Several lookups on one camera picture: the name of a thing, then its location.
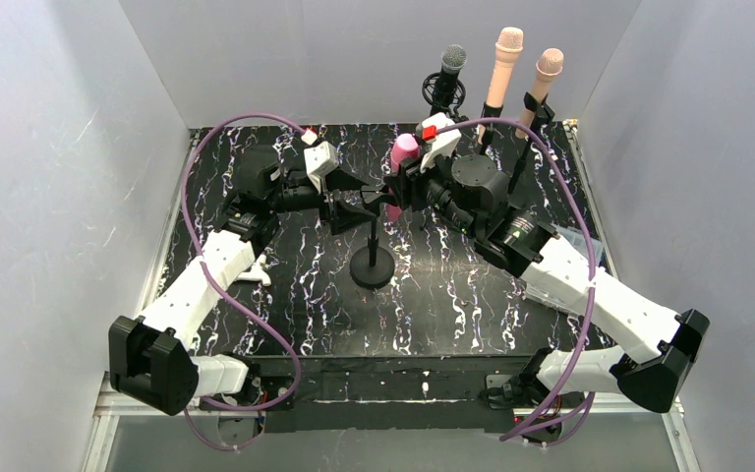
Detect beige microphone middle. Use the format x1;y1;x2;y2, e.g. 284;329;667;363
481;27;524;118

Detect black tripod shock-mount stand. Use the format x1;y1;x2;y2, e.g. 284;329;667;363
421;71;468;123

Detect white plastic faucet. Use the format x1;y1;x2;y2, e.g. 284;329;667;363
236;254;271;287

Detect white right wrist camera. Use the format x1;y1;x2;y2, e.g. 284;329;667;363
416;112;462;173

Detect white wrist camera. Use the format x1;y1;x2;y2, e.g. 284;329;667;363
303;141;339;194
416;112;462;173

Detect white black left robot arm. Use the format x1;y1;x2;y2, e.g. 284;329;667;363
108;142;375;415

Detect pink microphone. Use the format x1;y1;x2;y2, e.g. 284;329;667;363
385;133;419;222

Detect black round-base stand middle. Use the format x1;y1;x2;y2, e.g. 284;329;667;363
478;103;503;155

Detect black round-base microphone stand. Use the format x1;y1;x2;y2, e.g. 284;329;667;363
349;185;395;290

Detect clear plastic parts box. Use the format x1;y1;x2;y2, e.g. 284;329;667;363
555;225;610;269

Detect black round-base stand right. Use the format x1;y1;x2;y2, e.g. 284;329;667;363
508;91;554;194

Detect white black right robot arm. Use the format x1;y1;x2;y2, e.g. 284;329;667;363
383;155;710;413

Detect beige microphone right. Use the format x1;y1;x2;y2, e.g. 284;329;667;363
515;48;564;140

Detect black grey-mesh microphone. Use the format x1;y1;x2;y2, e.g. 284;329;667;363
429;44;467;116

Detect beige microphone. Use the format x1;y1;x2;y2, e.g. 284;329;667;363
515;48;564;140
481;27;524;118

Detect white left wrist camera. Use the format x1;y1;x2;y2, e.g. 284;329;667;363
303;141;339;194

